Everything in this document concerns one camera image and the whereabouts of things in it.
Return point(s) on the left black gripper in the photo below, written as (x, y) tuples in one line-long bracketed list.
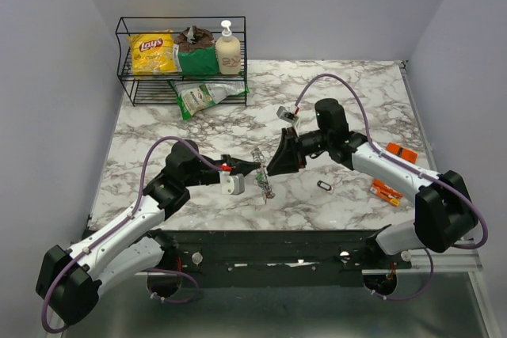
[(239, 166)]

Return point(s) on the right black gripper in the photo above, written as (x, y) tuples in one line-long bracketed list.
[(289, 157)]

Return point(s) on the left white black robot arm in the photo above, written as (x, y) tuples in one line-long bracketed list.
[(71, 281)]

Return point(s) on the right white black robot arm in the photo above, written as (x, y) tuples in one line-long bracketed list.
[(443, 214)]

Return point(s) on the orange packet near arm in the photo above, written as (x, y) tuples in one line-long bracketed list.
[(386, 193)]

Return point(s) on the black key tag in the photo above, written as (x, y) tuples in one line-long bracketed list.
[(325, 186)]

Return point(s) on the green white snack bag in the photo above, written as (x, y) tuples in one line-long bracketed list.
[(195, 96)]

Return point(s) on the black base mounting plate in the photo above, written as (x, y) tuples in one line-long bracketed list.
[(285, 258)]

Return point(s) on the cream soap pump bottle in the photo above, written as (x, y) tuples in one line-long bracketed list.
[(228, 50)]

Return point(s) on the green brown snack bag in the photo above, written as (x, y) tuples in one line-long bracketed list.
[(194, 52)]

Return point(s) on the yellow Lays chips bag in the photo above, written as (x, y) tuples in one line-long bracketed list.
[(152, 53)]

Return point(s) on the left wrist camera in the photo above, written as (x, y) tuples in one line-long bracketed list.
[(231, 185)]

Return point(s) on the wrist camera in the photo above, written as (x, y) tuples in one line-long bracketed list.
[(287, 115), (231, 185)]

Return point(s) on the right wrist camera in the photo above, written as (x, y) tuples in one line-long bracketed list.
[(287, 115)]

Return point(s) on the black wire shelf rack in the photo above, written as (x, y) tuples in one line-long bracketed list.
[(155, 90)]

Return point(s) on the aluminium rail frame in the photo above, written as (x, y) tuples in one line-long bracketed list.
[(71, 281)]

